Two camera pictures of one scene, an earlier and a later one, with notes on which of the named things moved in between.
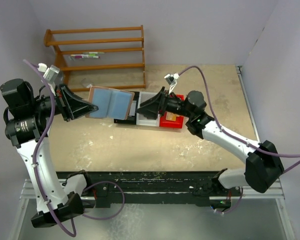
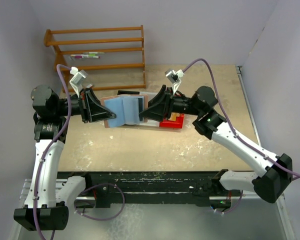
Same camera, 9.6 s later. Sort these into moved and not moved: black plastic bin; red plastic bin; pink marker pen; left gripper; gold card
Moved: left gripper; black plastic bin
Not moved: gold card; red plastic bin; pink marker pen
